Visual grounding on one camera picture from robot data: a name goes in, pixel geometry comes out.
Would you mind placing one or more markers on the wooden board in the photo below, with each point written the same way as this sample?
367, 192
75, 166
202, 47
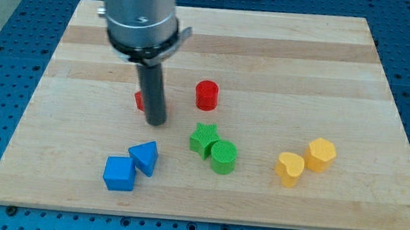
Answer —
284, 80

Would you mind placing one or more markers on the green cylinder block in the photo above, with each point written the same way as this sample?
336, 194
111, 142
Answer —
224, 155

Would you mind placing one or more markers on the red cylinder block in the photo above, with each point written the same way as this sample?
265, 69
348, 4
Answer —
207, 94

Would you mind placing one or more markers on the red star block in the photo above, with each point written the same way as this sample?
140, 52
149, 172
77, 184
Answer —
139, 101

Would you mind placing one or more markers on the yellow heart block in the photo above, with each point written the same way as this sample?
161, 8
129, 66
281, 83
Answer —
289, 167

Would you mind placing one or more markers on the blue triangle block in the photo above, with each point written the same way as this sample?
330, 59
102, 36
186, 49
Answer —
145, 157

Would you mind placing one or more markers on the blue cube block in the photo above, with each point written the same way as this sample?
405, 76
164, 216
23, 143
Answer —
119, 173

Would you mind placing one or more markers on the green star block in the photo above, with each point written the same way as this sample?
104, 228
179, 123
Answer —
203, 138

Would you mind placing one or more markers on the yellow hexagon block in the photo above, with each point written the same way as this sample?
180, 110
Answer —
319, 155

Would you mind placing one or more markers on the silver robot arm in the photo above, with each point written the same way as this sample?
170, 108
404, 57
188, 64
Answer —
146, 32

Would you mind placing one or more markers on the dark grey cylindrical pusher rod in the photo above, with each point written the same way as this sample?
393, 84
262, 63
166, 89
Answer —
152, 93

